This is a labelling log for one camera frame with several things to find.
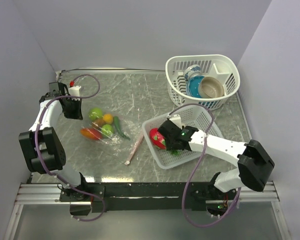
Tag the fake green chili pepper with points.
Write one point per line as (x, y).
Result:
(117, 126)

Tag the clear zip top bag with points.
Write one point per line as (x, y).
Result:
(117, 146)

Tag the rectangular white perforated basket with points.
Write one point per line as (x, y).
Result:
(191, 115)

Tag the fake green apple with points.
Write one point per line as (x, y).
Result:
(107, 130)
(95, 113)

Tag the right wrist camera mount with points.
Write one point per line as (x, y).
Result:
(176, 119)

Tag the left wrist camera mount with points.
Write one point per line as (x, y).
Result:
(74, 90)

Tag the aluminium frame rail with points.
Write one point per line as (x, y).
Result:
(50, 193)

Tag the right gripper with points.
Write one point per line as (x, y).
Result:
(169, 145)

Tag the round white dish basket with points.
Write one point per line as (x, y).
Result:
(214, 65)

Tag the fake brown kiwi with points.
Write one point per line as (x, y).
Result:
(98, 123)

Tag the beige bowl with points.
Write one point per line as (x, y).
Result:
(210, 88)

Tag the teal plate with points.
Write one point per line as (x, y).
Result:
(192, 86)

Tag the fake red dragon fruit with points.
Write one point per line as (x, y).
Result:
(157, 139)

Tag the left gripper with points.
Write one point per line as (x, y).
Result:
(77, 114)

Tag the fake orange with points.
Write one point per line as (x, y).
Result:
(108, 118)

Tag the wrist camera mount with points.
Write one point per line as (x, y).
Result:
(74, 90)
(176, 119)

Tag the fake carrot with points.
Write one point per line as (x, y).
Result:
(91, 133)

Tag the blue white patterned bowl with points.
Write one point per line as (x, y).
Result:
(192, 71)

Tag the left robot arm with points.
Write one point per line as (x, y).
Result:
(40, 145)

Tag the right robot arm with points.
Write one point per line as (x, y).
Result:
(253, 165)

